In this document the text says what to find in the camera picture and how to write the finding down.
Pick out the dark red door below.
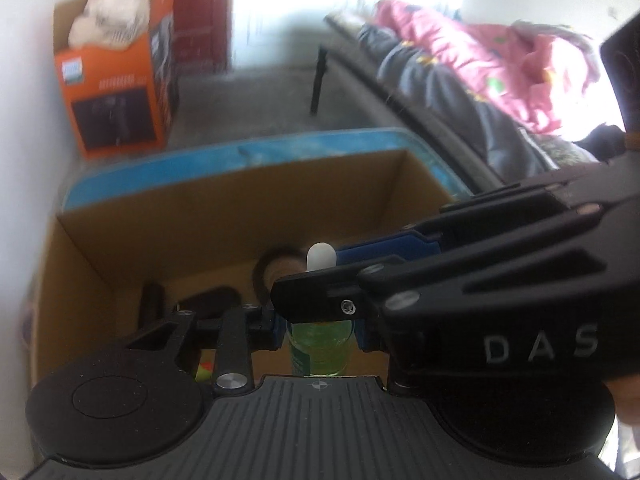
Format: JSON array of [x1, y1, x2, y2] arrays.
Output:
[[172, 0, 235, 75]]

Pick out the orange cardboard box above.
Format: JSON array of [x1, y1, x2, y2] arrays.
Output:
[[52, 0, 181, 161]]

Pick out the pink blanket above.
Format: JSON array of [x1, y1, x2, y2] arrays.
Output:
[[372, 0, 601, 136]]

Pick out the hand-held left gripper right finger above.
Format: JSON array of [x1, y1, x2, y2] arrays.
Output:
[[354, 316, 418, 393]]

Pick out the black tape roll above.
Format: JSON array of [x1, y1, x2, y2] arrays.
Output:
[[252, 246, 308, 303]]

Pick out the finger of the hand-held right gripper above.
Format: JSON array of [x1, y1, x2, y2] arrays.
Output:
[[271, 200, 608, 325], [336, 180, 571, 267]]

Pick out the person's right hand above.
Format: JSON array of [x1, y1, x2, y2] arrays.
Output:
[[607, 379, 640, 428]]

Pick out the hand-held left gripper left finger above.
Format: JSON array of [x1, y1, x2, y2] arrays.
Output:
[[125, 305, 286, 392]]

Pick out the white cloth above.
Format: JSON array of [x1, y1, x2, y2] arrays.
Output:
[[67, 0, 153, 53]]

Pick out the green dropper bottle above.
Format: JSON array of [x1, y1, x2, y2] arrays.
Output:
[[287, 242, 357, 378]]

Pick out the grey blanket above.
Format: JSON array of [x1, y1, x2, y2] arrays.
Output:
[[357, 25, 561, 171]]

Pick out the brown cardboard box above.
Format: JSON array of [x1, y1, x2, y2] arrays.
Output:
[[27, 149, 458, 391]]

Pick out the grey sofa bed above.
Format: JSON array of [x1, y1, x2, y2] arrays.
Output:
[[310, 10, 601, 196]]

